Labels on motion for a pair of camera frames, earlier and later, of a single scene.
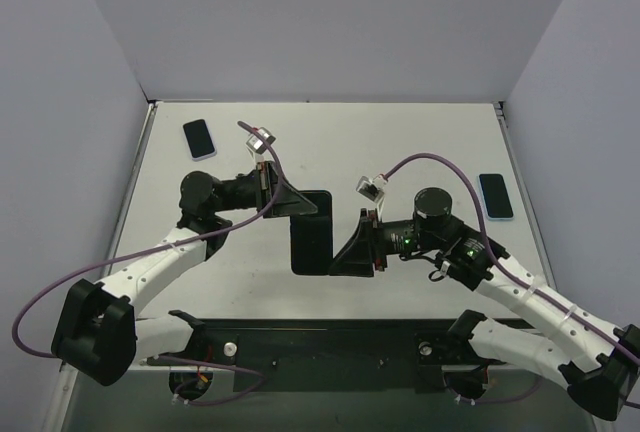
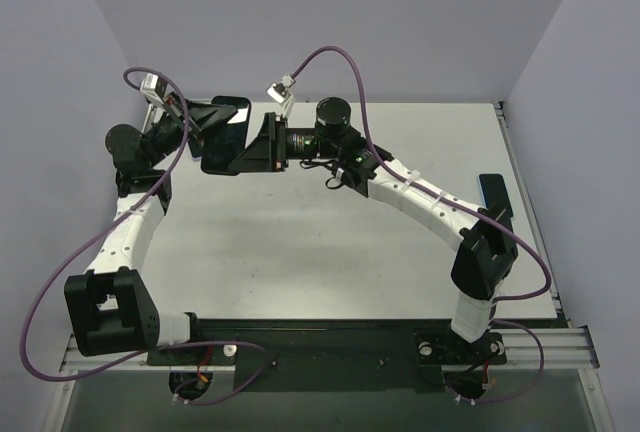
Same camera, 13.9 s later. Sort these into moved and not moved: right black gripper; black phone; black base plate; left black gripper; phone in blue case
Moved: right black gripper; black phone; left black gripper
Not moved: black base plate; phone in blue case
